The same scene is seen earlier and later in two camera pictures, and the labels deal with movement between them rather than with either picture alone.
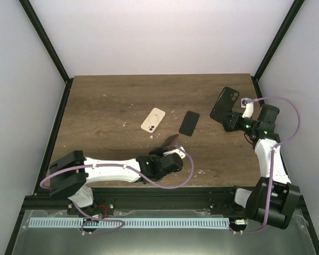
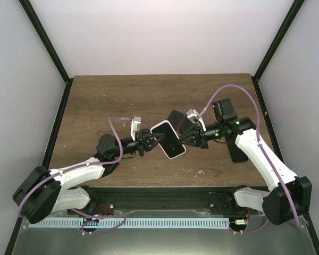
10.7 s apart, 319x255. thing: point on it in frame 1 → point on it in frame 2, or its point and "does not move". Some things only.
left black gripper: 154,152 → 144,143
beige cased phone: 152,120 → 169,144
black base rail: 198,198 does not move
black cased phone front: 189,123 does not move
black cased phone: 170,142 → 175,118
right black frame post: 293,10 does not move
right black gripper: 233,125 → 202,139
